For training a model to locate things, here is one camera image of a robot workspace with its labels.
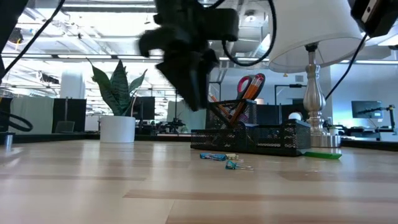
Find long ceiling light bar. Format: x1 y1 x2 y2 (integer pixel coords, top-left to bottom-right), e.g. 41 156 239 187
0 53 270 63

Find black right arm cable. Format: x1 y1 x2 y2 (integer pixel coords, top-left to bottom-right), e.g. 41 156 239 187
325 32 366 100

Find ceiling device with yellow cable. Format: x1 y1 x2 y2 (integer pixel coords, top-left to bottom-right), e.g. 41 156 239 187
7 27 25 44

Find black mesh desk organizer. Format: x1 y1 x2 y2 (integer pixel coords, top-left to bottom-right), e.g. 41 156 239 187
190 98 312 157

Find small silver metal post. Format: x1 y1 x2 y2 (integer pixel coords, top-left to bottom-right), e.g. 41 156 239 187
4 133 14 153

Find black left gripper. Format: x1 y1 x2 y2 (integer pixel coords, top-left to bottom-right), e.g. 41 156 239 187
138 0 220 112

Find dark chair back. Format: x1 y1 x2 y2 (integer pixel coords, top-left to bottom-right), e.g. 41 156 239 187
57 120 75 134

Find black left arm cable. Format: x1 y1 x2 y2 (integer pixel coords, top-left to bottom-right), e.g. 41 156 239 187
195 0 277 67

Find black aluminium table frame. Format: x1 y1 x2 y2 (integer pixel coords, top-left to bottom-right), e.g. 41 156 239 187
12 133 398 152

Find black computer monitor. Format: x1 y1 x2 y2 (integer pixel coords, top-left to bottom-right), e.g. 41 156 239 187
133 96 155 121

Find thick black cable loop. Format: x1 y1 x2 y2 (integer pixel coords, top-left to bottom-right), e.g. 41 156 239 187
0 110 34 133

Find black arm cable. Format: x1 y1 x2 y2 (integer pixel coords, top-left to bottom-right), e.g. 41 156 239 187
325 32 366 100
195 0 277 67

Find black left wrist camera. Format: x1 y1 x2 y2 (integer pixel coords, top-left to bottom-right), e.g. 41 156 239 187
210 7 240 42

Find small green stapler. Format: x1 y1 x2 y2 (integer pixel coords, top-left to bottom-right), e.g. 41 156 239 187
303 151 343 161

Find black metal stand frame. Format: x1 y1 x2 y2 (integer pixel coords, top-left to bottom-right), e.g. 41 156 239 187
274 83 307 106

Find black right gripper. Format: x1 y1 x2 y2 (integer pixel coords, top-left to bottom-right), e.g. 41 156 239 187
349 0 398 39

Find teal binder clip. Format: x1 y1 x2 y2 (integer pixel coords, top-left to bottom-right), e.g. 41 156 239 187
225 160 254 171

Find red-handled scissors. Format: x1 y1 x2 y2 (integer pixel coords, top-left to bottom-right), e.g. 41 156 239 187
236 73 267 101

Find snake plant in white pot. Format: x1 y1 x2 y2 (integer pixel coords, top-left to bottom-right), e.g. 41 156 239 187
88 58 149 144

